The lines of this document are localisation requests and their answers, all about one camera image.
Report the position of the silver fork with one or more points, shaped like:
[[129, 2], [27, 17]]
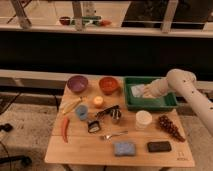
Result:
[[107, 137]]

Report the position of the dark red grape bunch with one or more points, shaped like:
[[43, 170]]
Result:
[[168, 126]]

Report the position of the small blue cup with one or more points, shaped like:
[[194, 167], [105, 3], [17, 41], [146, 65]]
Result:
[[82, 112]]

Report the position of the yellow banana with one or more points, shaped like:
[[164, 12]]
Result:
[[67, 106]]

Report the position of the light blue towel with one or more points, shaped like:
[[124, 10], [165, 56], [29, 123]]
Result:
[[138, 90]]

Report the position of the orange bowl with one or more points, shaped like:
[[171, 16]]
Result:
[[108, 85]]

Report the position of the purple bowl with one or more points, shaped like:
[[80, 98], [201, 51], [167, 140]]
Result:
[[77, 83]]

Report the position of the green plastic tray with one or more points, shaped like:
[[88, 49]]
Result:
[[164, 103]]

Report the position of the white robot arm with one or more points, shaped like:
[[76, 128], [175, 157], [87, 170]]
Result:
[[182, 82]]

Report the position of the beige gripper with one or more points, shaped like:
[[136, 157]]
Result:
[[151, 90]]

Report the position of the wooden table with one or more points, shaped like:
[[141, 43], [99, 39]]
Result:
[[84, 148]]

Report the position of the red chili pepper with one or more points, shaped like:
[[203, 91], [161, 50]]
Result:
[[64, 126]]

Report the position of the yellow round fruit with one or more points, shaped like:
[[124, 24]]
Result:
[[98, 101]]

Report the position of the blue sponge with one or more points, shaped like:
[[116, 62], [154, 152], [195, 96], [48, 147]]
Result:
[[124, 148]]

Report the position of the black rectangular block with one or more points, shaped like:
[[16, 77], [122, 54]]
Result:
[[160, 146]]

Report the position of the small metal cup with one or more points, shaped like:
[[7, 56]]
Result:
[[115, 116]]

